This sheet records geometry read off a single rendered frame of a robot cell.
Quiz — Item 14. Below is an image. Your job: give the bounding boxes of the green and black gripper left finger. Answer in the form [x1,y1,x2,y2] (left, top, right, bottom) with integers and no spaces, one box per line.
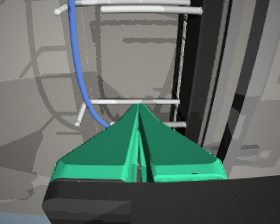
[49,104,138,183]

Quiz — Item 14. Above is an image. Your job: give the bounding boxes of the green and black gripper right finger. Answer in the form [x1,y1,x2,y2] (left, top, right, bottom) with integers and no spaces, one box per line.
[138,103,227,182]

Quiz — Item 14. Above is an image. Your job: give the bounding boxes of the blue cable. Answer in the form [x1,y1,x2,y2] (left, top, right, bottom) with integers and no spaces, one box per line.
[67,0,110,128]

